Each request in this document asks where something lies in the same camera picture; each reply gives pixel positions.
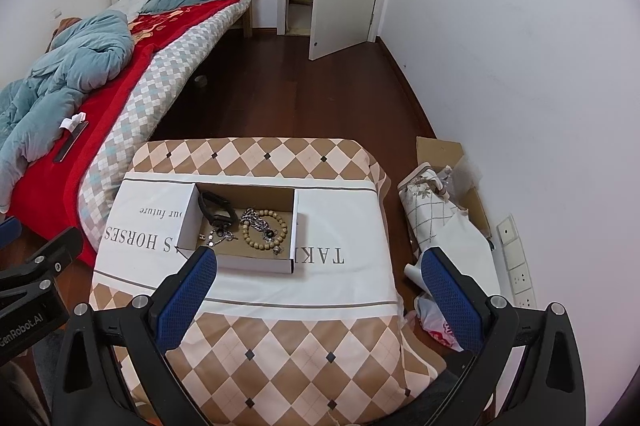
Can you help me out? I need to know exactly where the thin silver chain bracelet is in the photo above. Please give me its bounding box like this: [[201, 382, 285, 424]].
[[198, 229, 239, 248]]

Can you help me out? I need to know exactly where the black smart band watch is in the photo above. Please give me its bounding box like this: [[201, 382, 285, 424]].
[[198, 191, 238, 228]]

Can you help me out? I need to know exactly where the wooden bead bracelet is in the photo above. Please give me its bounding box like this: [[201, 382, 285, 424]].
[[241, 208, 290, 252]]

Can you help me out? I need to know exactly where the thick silver chain bracelet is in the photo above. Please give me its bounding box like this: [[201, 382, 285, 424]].
[[240, 207, 277, 240]]

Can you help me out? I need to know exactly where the red bed sheet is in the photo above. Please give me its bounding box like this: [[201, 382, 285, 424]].
[[9, 0, 231, 239]]

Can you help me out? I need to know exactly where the black phone on bed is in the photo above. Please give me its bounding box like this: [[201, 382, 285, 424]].
[[53, 121, 89, 163]]

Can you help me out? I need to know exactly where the white charger on bed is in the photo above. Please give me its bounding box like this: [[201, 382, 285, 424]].
[[60, 112, 86, 133]]

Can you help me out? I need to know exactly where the white power strip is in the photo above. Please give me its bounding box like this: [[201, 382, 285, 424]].
[[497, 215, 537, 309]]

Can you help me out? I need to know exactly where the red white plastic bag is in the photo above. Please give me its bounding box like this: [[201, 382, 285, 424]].
[[404, 264, 463, 352]]

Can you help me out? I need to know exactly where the cardboard box white outside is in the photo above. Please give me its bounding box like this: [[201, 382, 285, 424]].
[[175, 183, 298, 276]]

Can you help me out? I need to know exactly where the checkered mattress cover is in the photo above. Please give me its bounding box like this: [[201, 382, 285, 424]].
[[77, 0, 252, 266]]

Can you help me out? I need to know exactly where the teal blue duvet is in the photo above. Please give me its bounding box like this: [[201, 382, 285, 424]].
[[1, 9, 134, 214]]

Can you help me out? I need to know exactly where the checkered tablecloth with text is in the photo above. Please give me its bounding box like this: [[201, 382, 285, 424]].
[[90, 137, 446, 425]]

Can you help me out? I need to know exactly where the white checked fabric bag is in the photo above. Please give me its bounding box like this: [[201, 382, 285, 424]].
[[397, 162, 500, 295]]

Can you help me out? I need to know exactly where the brown cardboard piece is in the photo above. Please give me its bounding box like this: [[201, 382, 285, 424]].
[[416, 137, 491, 239]]

